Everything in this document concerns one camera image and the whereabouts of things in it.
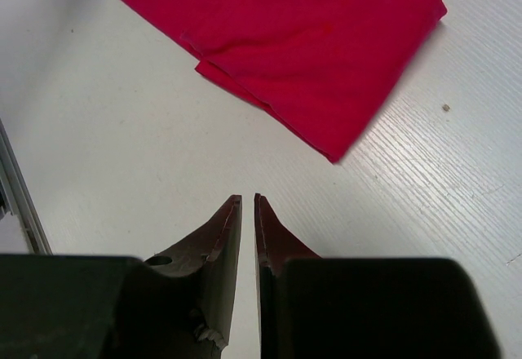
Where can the aluminium table edge rail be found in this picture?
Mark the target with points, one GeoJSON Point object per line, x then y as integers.
{"type": "Point", "coordinates": [21, 230]}

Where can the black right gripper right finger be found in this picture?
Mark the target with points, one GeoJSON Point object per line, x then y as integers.
{"type": "Point", "coordinates": [314, 307]}

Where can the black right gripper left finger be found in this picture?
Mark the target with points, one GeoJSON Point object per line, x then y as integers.
{"type": "Point", "coordinates": [175, 304]}

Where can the red t shirt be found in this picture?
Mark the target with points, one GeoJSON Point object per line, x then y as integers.
{"type": "Point", "coordinates": [323, 68]}

